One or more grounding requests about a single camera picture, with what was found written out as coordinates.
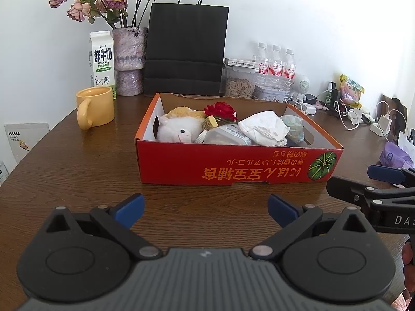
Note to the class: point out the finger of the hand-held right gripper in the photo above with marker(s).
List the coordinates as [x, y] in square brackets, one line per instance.
[350, 191]
[385, 172]

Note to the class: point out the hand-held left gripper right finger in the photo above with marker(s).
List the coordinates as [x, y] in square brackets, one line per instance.
[282, 209]

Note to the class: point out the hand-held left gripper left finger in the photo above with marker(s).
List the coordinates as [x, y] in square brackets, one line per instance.
[129, 209]

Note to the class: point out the red cardboard box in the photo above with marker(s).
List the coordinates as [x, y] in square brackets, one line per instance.
[227, 168]

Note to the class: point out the green plastic bag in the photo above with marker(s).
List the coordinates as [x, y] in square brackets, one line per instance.
[295, 128]

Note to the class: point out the white tissue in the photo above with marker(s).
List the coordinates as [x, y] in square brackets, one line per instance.
[264, 126]

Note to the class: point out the clear cotton swab container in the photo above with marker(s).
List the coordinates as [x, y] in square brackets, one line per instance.
[227, 136]

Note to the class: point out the white plush alpaca toy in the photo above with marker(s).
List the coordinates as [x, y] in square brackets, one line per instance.
[175, 129]

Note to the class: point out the small yellow block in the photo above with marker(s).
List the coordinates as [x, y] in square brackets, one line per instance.
[210, 123]

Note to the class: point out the red fabric rose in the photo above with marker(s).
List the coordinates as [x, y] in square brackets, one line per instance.
[222, 110]

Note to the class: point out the person's right hand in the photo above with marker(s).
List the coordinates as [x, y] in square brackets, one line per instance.
[409, 265]

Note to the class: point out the purple tissue pack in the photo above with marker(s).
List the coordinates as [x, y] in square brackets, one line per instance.
[395, 155]

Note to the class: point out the white power strip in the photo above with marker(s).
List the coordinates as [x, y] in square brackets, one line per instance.
[377, 131]

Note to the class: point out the brown leather bag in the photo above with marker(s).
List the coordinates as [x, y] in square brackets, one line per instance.
[397, 103]

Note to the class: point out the yellow snack packet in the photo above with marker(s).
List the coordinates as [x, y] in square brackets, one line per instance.
[351, 90]

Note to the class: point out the person's pink trousers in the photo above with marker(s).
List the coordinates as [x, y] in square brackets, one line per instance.
[405, 304]

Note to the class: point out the black phone stand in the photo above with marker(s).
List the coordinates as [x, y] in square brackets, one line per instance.
[335, 95]

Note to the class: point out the white power adapter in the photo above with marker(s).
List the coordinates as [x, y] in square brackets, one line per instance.
[308, 108]

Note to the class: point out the small green bottle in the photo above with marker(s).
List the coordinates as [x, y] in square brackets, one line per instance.
[329, 94]

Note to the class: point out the black power adapter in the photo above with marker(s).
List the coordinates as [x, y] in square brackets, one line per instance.
[312, 97]

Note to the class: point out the yellow mug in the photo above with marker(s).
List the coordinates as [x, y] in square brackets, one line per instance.
[97, 107]

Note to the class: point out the white round speaker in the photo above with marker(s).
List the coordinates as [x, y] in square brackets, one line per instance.
[302, 84]

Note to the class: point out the clear seed jar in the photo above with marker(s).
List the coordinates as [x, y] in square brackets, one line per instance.
[240, 86]

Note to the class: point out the blue white packets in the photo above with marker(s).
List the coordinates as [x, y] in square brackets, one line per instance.
[3, 173]

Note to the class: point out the white milk carton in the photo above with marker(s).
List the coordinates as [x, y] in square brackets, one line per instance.
[102, 61]

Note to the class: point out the white flat box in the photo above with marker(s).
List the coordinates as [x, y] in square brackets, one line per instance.
[240, 64]

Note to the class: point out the purple stone vase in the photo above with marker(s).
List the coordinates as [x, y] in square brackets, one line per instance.
[129, 55]

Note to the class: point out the black paper bag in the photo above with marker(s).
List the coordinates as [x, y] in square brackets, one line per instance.
[186, 39]

